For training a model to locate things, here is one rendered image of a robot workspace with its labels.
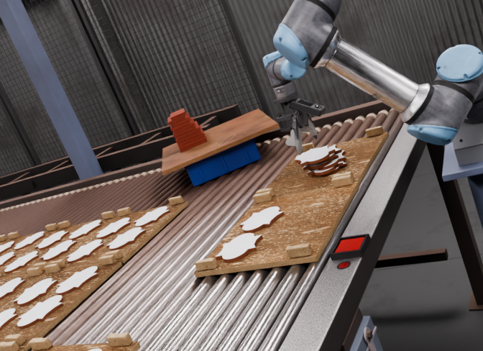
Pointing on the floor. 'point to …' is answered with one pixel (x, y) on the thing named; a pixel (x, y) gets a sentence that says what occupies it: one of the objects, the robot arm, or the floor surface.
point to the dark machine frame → (106, 156)
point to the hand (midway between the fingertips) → (310, 147)
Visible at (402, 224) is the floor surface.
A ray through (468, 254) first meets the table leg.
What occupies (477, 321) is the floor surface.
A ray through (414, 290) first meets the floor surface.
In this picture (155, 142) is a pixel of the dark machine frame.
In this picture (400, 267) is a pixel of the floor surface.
